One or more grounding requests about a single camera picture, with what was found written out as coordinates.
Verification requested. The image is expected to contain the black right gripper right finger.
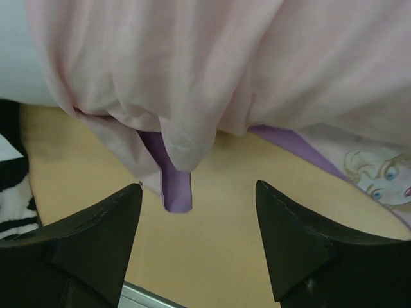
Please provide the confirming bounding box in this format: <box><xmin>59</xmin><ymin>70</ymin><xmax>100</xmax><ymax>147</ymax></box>
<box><xmin>256</xmin><ymin>180</ymin><xmax>410</xmax><ymax>308</ymax></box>

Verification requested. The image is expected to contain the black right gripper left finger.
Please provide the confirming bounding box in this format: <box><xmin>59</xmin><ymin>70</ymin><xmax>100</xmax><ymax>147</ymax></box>
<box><xmin>1</xmin><ymin>184</ymin><xmax>143</xmax><ymax>307</ymax></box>

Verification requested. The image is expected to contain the white pillow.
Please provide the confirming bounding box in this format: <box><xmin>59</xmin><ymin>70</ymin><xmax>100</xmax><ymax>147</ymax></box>
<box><xmin>1</xmin><ymin>0</ymin><xmax>58</xmax><ymax>107</ymax></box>

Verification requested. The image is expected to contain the pink printed pillowcase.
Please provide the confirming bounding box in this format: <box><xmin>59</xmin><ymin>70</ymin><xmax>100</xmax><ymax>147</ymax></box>
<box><xmin>25</xmin><ymin>1</ymin><xmax>410</xmax><ymax>225</ymax></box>

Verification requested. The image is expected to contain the zebra striped pillow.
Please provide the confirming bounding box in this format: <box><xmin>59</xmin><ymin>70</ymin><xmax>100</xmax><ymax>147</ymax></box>
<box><xmin>1</xmin><ymin>99</ymin><xmax>41</xmax><ymax>240</ymax></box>

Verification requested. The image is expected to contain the aluminium front mounting rail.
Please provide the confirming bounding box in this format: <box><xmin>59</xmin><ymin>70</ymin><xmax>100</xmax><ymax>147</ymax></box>
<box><xmin>118</xmin><ymin>282</ymin><xmax>185</xmax><ymax>308</ymax></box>

